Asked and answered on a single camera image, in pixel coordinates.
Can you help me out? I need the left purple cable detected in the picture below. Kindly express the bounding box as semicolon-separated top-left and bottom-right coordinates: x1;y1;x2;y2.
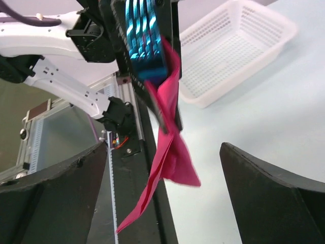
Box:
0;0;63;28

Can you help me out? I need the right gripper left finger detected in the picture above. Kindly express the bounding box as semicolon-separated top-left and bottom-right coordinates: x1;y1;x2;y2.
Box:
1;143;107;243

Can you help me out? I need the white plastic basket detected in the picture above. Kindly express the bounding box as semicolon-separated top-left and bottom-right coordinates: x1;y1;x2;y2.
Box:
179;1;298;108

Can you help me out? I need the aluminium frame rail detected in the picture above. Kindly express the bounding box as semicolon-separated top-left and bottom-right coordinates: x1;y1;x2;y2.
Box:
12;74;144;178

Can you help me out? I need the pink paper napkin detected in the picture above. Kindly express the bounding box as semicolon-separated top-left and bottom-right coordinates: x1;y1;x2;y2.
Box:
116;37;201;233

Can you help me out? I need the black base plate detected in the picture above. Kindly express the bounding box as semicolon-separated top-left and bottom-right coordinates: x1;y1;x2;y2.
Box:
112;97;178;243

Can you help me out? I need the white slotted cable duct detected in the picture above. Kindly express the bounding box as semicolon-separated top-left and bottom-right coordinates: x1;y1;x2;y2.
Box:
107;132;119;244

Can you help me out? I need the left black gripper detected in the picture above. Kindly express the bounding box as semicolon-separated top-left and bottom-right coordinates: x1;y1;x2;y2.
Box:
66;0;181;133

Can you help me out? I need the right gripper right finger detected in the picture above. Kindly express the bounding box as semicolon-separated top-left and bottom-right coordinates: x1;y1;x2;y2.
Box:
219;142;324;243

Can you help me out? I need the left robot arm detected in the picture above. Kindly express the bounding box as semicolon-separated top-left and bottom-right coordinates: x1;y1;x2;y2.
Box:
1;1;182;137

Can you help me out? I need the blue metallic fork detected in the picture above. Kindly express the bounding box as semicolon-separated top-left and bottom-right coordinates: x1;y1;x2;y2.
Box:
125;0;168;86

